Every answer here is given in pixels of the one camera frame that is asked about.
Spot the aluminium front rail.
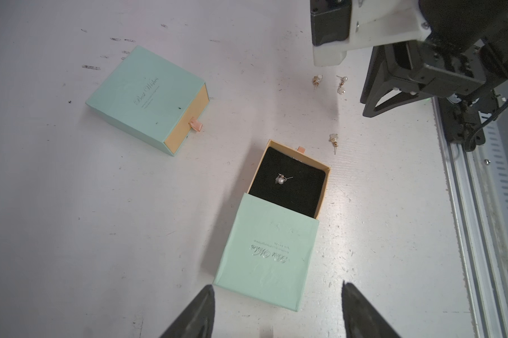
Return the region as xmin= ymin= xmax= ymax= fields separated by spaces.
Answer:
xmin=433 ymin=100 xmax=508 ymax=337

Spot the mint drawer-style jewelry box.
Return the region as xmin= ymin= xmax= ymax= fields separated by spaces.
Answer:
xmin=86 ymin=46 xmax=210 ymax=156

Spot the small earring front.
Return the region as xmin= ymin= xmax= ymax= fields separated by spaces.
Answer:
xmin=329 ymin=133 xmax=338 ymax=154

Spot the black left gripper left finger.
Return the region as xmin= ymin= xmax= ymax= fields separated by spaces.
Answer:
xmin=161 ymin=284 xmax=215 ymax=338

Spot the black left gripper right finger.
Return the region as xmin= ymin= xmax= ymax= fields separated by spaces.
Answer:
xmin=341 ymin=281 xmax=400 ymax=338

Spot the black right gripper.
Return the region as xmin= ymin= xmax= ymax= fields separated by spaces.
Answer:
xmin=360 ymin=1 xmax=508 ymax=118

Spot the small pearl earring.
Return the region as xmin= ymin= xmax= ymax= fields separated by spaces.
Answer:
xmin=275 ymin=173 xmax=293 ymax=185

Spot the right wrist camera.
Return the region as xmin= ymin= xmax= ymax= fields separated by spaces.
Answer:
xmin=310 ymin=0 xmax=431 ymax=67

